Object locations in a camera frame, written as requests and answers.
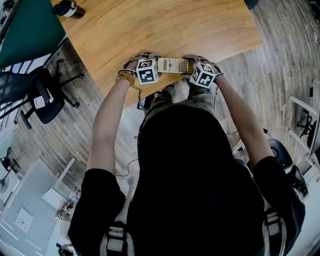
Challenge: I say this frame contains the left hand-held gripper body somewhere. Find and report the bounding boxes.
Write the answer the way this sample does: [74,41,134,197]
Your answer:
[121,51,160,86]

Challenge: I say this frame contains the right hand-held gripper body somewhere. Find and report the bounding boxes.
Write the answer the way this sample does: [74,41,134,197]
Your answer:
[189,56,224,89]

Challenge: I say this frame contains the beige calculator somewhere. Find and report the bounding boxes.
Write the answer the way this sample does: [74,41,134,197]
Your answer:
[157,57,190,75]

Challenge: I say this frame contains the person's right forearm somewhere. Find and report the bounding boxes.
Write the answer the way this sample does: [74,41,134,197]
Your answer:
[214,73,275,171]

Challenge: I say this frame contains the person's left forearm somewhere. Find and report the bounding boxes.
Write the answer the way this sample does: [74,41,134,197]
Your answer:
[86,74,137,176]

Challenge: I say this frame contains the person's camouflage trousers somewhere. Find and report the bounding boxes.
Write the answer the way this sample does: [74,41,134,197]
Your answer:
[144,79,217,118]

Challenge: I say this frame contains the black and white tumbler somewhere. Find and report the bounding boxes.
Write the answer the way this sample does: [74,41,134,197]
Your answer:
[51,0,86,20]

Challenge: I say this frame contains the person's black shirt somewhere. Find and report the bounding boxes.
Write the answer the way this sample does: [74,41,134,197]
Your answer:
[67,104,307,256]

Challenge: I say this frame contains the black mesh office chair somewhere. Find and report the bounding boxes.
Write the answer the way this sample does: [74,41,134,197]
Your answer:
[0,58,85,131]

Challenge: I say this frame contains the black chair base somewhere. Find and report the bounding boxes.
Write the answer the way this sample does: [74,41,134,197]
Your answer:
[296,109,320,150]

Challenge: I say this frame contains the black chair with equipment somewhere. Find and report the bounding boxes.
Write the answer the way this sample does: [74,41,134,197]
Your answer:
[266,138,310,198]

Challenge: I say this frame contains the green partition panel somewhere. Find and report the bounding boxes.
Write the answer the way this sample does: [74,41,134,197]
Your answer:
[0,0,67,70]

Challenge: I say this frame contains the white partitioned desk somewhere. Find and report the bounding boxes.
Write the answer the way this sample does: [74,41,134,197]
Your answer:
[0,156,77,256]

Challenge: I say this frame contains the wooden bead bracelet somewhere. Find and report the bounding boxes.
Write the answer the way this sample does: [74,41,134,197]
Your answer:
[115,69,137,87]

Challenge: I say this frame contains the black floor cable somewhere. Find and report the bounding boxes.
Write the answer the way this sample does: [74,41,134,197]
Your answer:
[262,127,275,140]

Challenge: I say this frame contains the white desk frame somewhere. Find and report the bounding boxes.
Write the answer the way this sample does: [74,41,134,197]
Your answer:
[287,94,320,157]

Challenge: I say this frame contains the person's right shoulder strap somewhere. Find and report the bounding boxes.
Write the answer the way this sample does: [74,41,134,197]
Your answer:
[261,207,287,256]

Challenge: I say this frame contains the person's shoulder strap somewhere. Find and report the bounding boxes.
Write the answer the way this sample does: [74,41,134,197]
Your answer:
[99,222,132,256]
[261,207,287,256]

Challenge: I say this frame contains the person's left shoulder strap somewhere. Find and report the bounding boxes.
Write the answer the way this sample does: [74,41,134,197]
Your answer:
[99,222,132,256]

